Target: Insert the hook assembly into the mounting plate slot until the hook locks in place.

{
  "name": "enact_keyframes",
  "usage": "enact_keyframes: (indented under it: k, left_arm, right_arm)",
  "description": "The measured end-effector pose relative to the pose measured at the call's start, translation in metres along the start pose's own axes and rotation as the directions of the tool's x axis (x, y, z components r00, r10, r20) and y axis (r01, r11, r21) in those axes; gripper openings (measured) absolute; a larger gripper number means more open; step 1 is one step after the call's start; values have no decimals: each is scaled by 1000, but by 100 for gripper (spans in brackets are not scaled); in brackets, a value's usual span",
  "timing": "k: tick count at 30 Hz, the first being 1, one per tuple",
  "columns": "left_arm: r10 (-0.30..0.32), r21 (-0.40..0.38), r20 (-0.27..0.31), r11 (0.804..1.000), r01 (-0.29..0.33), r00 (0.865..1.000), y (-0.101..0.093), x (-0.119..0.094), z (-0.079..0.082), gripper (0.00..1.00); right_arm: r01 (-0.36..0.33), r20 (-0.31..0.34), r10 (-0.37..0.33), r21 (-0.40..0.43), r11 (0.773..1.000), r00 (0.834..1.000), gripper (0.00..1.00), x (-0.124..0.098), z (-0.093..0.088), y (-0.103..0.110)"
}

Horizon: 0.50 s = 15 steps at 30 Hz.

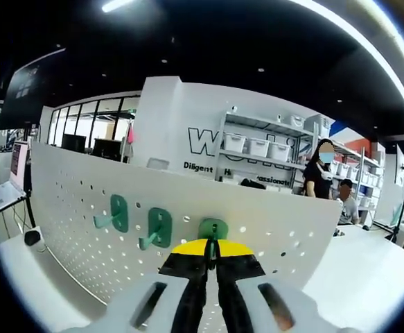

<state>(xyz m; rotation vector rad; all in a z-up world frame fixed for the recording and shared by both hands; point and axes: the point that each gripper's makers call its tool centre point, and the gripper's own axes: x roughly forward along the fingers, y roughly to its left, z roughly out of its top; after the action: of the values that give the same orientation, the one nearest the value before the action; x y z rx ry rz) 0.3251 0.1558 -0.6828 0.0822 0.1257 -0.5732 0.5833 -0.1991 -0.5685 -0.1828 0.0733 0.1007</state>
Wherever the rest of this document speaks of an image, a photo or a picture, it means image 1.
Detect screen on black tripod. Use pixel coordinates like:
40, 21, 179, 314
383, 144, 404, 244

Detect green hook assembly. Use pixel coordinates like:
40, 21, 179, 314
198, 217, 229, 270
93, 194, 129, 234
139, 207, 173, 250

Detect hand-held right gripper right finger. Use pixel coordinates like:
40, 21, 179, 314
214, 239, 324, 333

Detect black computer mouse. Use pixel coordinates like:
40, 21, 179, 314
24, 225, 44, 247

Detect white open laptop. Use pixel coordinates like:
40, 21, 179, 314
0, 141, 30, 214

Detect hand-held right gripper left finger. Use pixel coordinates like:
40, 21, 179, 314
106, 239, 211, 333

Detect large black wall screen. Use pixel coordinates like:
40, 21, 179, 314
0, 47, 67, 131

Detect white perforated mounting plate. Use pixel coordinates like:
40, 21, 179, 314
28, 141, 343, 315

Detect long ceiling light strip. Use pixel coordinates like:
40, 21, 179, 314
291, 0, 404, 135

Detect black desk monitor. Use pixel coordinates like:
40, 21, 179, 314
93, 138, 123, 162
62, 134, 87, 154

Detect rows of white storage bins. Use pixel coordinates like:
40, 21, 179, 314
222, 114, 386, 195

